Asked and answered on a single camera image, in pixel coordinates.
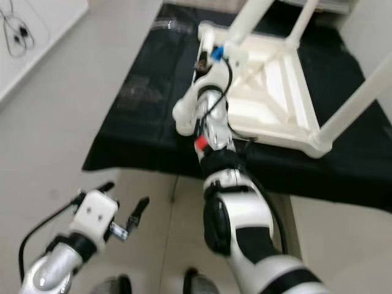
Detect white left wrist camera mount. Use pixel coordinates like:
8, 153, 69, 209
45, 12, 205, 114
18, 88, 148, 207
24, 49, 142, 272
67, 190, 120, 243

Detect black cable on wall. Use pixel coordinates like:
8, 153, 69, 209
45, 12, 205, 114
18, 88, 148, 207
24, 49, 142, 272
3, 0, 50, 59

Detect white plastic children table top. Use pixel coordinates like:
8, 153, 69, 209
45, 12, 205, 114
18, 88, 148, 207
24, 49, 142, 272
171, 21, 334, 159

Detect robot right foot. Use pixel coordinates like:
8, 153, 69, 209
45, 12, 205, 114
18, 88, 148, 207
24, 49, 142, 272
181, 268, 221, 294

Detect patterned beige cloth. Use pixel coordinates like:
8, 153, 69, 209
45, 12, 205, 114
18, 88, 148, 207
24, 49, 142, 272
162, 0, 239, 13

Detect black tablecloth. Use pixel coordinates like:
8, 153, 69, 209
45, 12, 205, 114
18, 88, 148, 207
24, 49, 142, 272
83, 3, 392, 214

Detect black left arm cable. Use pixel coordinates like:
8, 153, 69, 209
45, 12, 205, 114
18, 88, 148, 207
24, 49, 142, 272
17, 202, 83, 279

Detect clear plastic film scrap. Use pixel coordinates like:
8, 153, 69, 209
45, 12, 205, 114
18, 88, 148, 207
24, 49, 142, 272
156, 18, 194, 32

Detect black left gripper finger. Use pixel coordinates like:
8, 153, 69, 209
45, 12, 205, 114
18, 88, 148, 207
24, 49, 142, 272
77, 181, 116, 200
129, 197, 151, 232

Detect black cable with blue plug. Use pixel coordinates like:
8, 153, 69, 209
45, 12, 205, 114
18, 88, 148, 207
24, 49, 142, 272
199, 48, 236, 135

